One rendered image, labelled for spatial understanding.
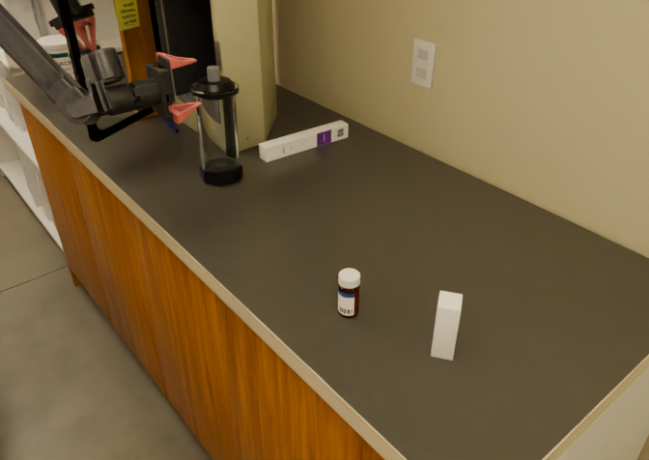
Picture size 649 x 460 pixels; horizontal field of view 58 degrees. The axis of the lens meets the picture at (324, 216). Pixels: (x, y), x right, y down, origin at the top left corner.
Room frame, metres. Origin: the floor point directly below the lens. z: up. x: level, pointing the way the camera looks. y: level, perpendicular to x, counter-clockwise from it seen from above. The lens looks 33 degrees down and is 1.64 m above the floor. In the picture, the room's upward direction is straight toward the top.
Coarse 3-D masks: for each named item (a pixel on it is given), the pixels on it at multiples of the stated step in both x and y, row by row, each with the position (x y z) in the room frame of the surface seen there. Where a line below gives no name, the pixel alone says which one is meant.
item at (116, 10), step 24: (72, 0) 1.37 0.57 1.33; (96, 0) 1.43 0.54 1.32; (120, 0) 1.50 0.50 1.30; (144, 0) 1.58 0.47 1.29; (96, 24) 1.42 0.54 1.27; (120, 24) 1.49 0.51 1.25; (144, 24) 1.56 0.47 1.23; (96, 48) 1.40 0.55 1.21; (120, 48) 1.47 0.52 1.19; (144, 48) 1.55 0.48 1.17; (144, 72) 1.54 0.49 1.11; (120, 120) 1.43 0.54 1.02
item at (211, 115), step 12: (192, 84) 1.28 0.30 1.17; (204, 108) 1.23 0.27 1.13; (216, 108) 1.23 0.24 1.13; (228, 108) 1.24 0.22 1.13; (204, 120) 1.23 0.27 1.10; (216, 120) 1.22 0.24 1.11; (228, 120) 1.24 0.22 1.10; (204, 132) 1.23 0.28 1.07; (216, 132) 1.22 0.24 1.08; (228, 132) 1.23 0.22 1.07; (204, 144) 1.23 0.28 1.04; (216, 144) 1.22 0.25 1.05; (228, 144) 1.23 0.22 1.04; (204, 156) 1.23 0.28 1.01; (216, 156) 1.22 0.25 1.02; (228, 156) 1.23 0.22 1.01; (204, 168) 1.23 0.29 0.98; (216, 168) 1.22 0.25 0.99; (228, 168) 1.22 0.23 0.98
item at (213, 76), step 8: (208, 72) 1.26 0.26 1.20; (216, 72) 1.26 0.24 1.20; (200, 80) 1.27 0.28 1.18; (208, 80) 1.27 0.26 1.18; (216, 80) 1.26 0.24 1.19; (224, 80) 1.27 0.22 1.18; (200, 88) 1.24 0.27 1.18; (208, 88) 1.23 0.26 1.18; (216, 88) 1.23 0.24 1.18; (224, 88) 1.24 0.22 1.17; (232, 88) 1.25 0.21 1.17
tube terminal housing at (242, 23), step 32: (160, 0) 1.61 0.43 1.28; (224, 0) 1.40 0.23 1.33; (256, 0) 1.45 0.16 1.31; (224, 32) 1.39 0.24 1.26; (256, 32) 1.45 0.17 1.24; (224, 64) 1.39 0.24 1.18; (256, 64) 1.44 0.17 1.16; (256, 96) 1.44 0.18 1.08; (192, 128) 1.54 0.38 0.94; (256, 128) 1.44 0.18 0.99
